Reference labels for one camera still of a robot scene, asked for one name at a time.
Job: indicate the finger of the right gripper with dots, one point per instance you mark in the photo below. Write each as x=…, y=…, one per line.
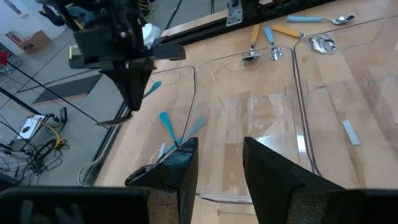
x=140, y=84
x=122, y=82

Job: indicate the red cart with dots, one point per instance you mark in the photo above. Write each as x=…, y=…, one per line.
x=3, y=59

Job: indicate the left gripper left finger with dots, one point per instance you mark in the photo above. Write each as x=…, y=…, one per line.
x=183, y=174

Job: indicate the black power adapter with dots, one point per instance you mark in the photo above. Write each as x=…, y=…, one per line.
x=64, y=115

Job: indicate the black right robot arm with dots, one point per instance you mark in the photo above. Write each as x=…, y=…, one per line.
x=109, y=12

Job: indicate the black hazard-striped floor mat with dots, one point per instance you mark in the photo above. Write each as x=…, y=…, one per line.
x=71, y=90

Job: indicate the clear plastic bin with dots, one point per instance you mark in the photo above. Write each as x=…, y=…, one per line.
x=357, y=93
x=146, y=140
x=255, y=124

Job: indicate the brown cardboard box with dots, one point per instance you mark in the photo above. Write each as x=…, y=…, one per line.
x=35, y=40

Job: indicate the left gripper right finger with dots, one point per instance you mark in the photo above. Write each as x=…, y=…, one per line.
x=273, y=193

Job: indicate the white lidded trash bin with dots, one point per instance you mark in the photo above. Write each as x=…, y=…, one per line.
x=150, y=32

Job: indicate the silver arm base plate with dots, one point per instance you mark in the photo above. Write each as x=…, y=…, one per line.
x=234, y=12

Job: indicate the person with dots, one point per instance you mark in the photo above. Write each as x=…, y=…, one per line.
x=51, y=15

